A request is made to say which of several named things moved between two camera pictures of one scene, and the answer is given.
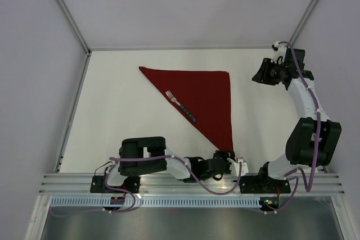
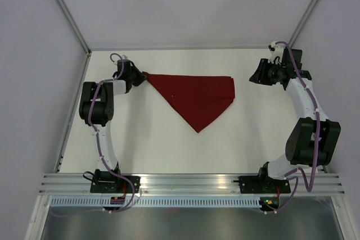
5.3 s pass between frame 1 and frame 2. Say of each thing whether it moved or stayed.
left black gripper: moved
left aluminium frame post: stayed
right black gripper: stayed
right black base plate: stayed
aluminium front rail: stayed
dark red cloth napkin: moved
